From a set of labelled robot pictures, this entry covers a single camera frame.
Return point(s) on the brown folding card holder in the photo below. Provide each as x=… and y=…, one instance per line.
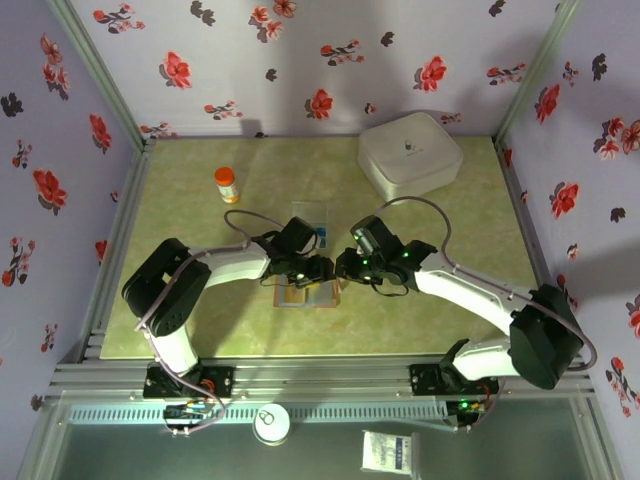
x=325, y=299

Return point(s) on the blue credit card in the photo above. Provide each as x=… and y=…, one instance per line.
x=324, y=239

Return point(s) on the teal credit card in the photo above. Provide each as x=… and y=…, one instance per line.
x=297, y=297

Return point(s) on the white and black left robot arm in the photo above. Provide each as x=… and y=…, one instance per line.
x=235, y=265

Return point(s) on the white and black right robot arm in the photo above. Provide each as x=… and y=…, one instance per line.
x=465, y=290

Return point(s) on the orange pill bottle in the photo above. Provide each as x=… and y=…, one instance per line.
x=229, y=190

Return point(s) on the white zippered case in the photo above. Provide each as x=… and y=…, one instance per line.
x=410, y=160

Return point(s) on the small electronics board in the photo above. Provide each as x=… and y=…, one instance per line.
x=465, y=406
x=182, y=412

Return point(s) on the silver tin can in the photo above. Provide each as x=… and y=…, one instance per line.
x=272, y=425

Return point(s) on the white paper packet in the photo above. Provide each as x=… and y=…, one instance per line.
x=390, y=452

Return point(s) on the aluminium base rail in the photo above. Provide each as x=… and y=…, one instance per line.
x=325, y=375

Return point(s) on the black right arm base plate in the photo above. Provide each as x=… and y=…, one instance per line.
x=425, y=380

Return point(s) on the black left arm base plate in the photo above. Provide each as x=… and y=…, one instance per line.
x=220, y=381

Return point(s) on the aluminium side rail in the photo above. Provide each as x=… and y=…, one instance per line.
x=536, y=250
x=127, y=225

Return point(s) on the aluminium frame post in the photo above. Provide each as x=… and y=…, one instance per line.
x=532, y=75
x=105, y=75

